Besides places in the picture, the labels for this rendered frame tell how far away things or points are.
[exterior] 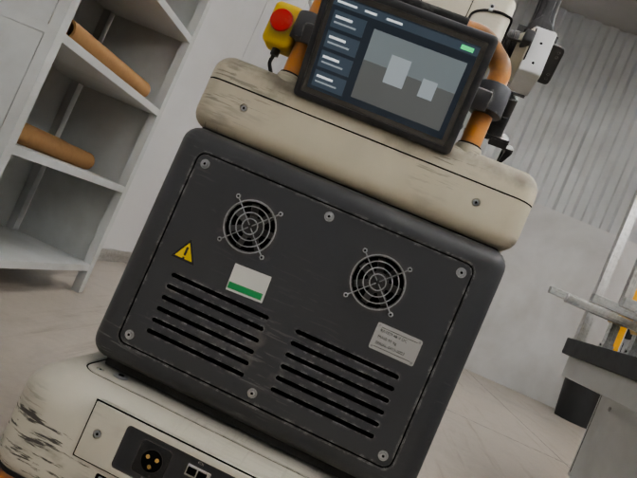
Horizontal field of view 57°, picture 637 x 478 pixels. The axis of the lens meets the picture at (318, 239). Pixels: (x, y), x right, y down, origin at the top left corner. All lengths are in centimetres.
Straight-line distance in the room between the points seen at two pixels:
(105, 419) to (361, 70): 61
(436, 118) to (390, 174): 10
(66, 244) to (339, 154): 215
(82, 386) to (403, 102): 61
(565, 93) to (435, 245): 798
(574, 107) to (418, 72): 797
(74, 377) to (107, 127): 207
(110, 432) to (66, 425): 7
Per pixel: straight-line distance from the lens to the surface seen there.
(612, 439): 295
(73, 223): 291
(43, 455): 95
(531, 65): 140
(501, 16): 137
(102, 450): 91
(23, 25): 213
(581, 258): 850
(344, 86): 90
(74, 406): 92
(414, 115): 89
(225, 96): 95
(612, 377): 264
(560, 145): 862
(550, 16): 164
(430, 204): 89
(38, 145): 241
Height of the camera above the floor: 57
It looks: 2 degrees up
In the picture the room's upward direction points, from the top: 24 degrees clockwise
